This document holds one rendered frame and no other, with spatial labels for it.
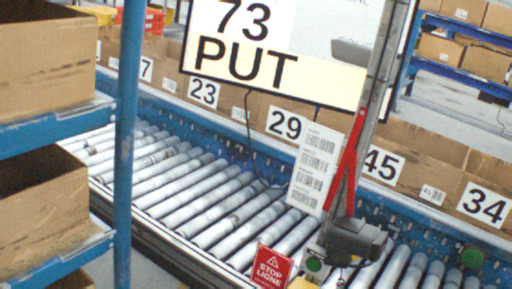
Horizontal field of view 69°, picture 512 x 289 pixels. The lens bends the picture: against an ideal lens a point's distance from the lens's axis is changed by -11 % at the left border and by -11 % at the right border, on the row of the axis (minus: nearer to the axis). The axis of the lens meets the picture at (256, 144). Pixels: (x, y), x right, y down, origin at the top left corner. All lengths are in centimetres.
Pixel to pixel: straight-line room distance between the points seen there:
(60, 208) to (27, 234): 6
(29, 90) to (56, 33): 7
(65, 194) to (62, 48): 20
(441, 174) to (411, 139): 33
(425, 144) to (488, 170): 27
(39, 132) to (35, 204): 12
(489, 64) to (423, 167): 427
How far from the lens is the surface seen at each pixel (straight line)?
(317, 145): 84
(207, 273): 119
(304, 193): 89
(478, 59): 564
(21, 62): 46
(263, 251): 101
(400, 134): 172
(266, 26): 90
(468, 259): 146
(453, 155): 171
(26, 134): 46
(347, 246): 83
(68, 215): 60
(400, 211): 144
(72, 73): 50
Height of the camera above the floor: 153
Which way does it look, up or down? 25 degrees down
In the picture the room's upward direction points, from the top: 11 degrees clockwise
